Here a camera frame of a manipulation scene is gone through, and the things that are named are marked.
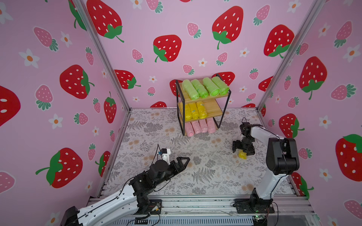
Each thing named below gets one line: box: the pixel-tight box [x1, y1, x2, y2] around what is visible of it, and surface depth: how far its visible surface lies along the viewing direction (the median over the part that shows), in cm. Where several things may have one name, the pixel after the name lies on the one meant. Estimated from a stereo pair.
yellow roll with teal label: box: [195, 101, 207, 120], surface depth 93 cm
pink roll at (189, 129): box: [184, 121, 195, 138], surface depth 104 cm
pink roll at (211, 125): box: [205, 117, 217, 134], surface depth 106 cm
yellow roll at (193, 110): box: [188, 102, 200, 120], surface depth 92 cm
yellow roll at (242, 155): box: [238, 149, 247, 160], surface depth 92 cm
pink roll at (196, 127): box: [191, 120, 202, 135], surface depth 106 cm
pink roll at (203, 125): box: [198, 119, 209, 133], surface depth 106 cm
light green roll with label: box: [190, 79, 209, 99], surface depth 81 cm
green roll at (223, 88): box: [211, 76, 230, 96], surface depth 82 cm
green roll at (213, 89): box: [202, 77, 221, 97], surface depth 83 cm
